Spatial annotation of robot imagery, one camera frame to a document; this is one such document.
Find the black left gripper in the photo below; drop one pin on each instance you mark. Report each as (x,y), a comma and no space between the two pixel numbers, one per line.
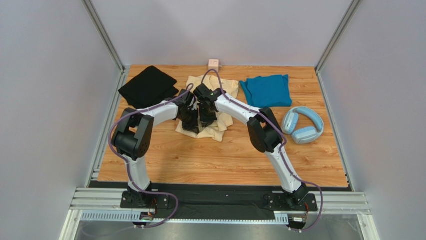
(193,127)

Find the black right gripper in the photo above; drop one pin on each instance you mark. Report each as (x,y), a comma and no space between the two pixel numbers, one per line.
(206,117)

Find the beige t shirt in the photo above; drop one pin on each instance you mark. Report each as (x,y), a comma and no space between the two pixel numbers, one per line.
(217,129)

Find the blue t shirt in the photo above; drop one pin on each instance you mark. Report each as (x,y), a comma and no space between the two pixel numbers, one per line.
(267,91)

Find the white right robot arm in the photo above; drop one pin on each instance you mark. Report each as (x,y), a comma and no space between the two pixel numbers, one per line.
(265,136)

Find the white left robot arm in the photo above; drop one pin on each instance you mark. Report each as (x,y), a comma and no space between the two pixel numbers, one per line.
(132,134)

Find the black t shirt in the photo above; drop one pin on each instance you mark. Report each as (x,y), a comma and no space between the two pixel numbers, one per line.
(149,88)

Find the black base mat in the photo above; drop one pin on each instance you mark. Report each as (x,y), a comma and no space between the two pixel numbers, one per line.
(211,202)

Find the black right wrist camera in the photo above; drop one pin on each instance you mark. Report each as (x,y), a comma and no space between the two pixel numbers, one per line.
(204,94)

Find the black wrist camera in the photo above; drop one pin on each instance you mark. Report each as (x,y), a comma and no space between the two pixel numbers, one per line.
(186,99)
(204,94)

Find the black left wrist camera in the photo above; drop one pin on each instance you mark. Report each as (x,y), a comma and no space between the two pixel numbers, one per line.
(186,99)

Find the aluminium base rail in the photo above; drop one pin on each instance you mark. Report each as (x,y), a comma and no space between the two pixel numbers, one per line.
(343,214)

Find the left aluminium corner post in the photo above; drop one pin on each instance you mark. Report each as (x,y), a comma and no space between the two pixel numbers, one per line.
(95,17)

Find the aluminium corner post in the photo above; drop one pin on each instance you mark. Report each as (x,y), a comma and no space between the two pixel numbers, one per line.
(95,17)
(343,24)

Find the right aluminium corner post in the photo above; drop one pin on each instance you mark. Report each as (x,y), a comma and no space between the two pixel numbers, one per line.
(343,24)

